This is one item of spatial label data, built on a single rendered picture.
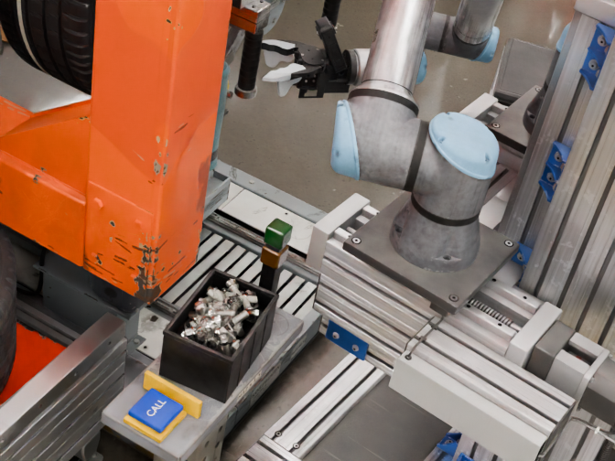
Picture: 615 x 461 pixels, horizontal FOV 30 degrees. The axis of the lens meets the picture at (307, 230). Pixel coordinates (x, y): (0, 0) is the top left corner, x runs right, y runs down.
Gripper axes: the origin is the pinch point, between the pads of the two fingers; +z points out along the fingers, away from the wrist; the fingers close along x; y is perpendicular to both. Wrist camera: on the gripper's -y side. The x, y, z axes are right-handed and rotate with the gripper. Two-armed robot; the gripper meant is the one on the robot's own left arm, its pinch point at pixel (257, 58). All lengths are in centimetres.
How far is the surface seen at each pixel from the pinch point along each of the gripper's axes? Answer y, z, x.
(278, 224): 17.0, 0.6, -30.6
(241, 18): -9.2, 4.7, -0.4
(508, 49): 49, -103, 81
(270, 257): 23.5, 1.7, -32.5
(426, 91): 83, -95, 110
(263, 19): -9.5, 0.6, -1.2
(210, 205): 70, -6, 39
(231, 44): 18.7, -4.2, 35.1
